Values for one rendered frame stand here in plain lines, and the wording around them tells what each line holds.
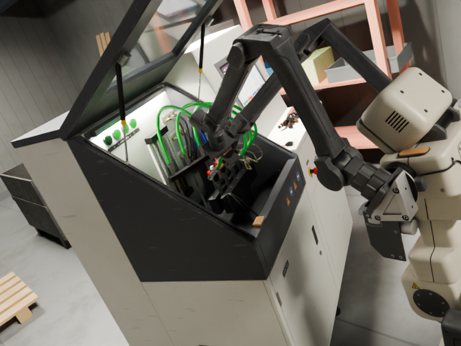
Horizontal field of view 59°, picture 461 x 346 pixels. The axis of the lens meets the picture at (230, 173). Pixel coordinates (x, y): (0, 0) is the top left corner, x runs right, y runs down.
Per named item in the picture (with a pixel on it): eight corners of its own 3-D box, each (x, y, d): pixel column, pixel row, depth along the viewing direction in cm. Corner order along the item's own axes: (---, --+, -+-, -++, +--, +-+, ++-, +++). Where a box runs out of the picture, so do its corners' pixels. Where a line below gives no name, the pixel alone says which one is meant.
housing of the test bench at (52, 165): (206, 406, 202) (59, 128, 147) (160, 399, 215) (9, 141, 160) (278, 235, 315) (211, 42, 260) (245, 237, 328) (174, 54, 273)
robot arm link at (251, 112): (313, 38, 136) (322, 44, 146) (300, 28, 138) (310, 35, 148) (235, 134, 153) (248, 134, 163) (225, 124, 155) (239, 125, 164)
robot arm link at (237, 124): (241, 123, 152) (252, 123, 160) (220, 104, 156) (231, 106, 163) (224, 148, 157) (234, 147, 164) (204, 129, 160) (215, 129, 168)
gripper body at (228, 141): (201, 149, 148) (198, 139, 141) (223, 132, 150) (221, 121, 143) (213, 160, 146) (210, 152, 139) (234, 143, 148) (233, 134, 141)
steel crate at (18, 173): (95, 195, 549) (65, 139, 519) (144, 202, 469) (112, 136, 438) (29, 237, 491) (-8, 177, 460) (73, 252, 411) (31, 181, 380)
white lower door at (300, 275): (317, 402, 173) (270, 277, 148) (312, 401, 174) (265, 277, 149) (338, 292, 226) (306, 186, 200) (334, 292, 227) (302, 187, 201)
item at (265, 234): (269, 272, 149) (256, 237, 144) (258, 272, 151) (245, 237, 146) (304, 187, 199) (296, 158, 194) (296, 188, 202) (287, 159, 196)
